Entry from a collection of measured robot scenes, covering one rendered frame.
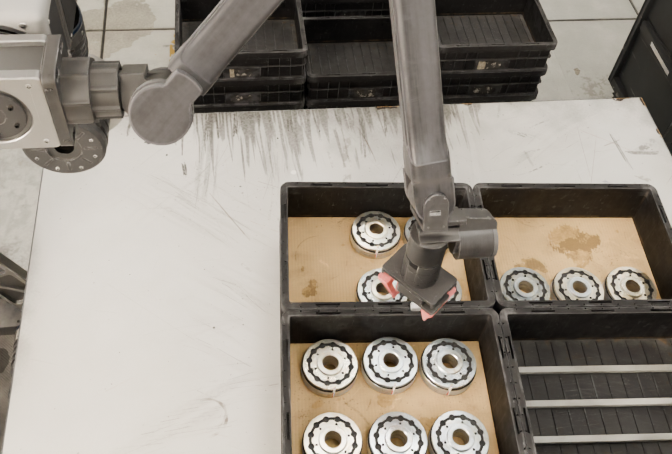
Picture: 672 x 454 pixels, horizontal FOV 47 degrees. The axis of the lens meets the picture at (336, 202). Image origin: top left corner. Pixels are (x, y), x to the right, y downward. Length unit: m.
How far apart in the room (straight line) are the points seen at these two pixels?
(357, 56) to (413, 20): 1.71
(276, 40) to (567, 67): 1.41
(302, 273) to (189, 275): 0.29
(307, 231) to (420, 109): 0.66
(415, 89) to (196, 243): 0.88
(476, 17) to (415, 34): 1.78
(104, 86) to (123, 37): 2.40
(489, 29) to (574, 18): 1.06
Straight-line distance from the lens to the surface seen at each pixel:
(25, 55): 1.01
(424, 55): 1.00
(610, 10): 3.87
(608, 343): 1.62
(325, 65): 2.65
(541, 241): 1.71
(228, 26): 0.96
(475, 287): 1.55
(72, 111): 0.99
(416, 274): 1.15
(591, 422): 1.53
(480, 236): 1.12
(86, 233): 1.82
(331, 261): 1.58
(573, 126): 2.16
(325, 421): 1.39
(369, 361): 1.44
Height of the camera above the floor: 2.14
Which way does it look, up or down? 52 degrees down
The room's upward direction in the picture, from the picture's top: 7 degrees clockwise
